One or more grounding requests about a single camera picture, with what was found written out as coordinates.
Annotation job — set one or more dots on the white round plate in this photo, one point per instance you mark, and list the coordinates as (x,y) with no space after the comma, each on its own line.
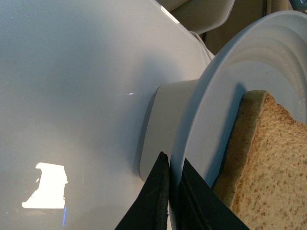
(270,55)

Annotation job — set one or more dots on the slice of brown bread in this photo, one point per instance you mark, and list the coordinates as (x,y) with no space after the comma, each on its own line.
(264,176)

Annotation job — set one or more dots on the beige chair on right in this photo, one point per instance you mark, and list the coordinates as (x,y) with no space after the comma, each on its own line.
(199,16)

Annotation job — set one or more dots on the white chrome two-slot toaster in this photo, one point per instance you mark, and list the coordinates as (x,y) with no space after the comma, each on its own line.
(169,103)

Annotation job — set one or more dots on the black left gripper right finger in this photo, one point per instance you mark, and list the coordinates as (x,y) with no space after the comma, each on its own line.
(200,208)

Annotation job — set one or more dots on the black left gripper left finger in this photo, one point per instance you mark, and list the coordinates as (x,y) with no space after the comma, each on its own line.
(150,209)

